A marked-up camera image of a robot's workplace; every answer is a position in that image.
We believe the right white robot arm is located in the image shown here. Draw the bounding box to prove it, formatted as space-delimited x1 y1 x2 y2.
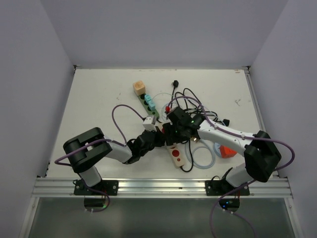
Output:
163 107 281 195

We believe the yellow plug adapter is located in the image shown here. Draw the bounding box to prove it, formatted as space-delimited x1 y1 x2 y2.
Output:
191 136 200 142

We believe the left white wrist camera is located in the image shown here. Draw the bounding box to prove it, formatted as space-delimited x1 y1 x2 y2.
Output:
142 115 157 131

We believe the black square plug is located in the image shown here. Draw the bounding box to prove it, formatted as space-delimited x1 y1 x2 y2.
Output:
222 119 230 126

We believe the black three-pin plug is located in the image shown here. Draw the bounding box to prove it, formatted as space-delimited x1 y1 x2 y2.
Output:
171 80 179 88

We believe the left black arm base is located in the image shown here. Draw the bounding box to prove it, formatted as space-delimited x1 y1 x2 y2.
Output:
72 179 119 196

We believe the green power strip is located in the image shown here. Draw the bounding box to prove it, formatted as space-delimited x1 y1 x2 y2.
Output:
137 94 159 119

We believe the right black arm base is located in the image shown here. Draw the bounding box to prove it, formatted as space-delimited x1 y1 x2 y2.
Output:
205 176 250 196

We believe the lower teal plug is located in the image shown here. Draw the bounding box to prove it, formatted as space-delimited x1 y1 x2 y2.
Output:
148 101 156 112

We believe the blue round socket base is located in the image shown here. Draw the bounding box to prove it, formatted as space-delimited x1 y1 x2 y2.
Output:
213 143 222 158

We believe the aluminium front rail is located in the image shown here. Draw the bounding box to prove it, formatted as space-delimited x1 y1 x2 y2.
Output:
32 178 292 198

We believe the orange cube adapter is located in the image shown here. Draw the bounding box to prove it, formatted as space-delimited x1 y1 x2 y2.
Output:
132 80 146 96

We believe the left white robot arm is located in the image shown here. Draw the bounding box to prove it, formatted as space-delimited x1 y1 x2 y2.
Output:
63 127 166 195

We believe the beige red power strip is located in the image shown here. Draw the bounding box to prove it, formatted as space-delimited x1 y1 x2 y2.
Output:
158 123 187 169

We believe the black power cable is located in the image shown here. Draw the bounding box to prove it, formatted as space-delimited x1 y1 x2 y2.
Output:
167 88 230 172

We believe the red cube socket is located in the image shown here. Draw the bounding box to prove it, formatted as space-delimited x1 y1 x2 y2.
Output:
219 145 237 159

